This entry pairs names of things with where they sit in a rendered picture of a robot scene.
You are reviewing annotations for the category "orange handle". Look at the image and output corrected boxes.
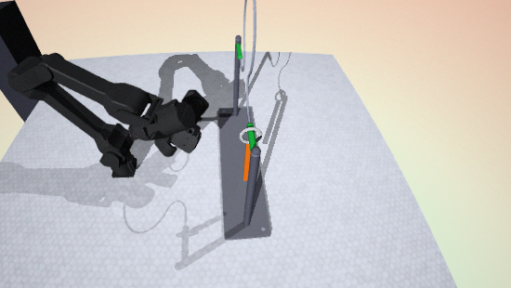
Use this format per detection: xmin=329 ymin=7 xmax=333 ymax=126
xmin=239 ymin=127 xmax=262 ymax=181

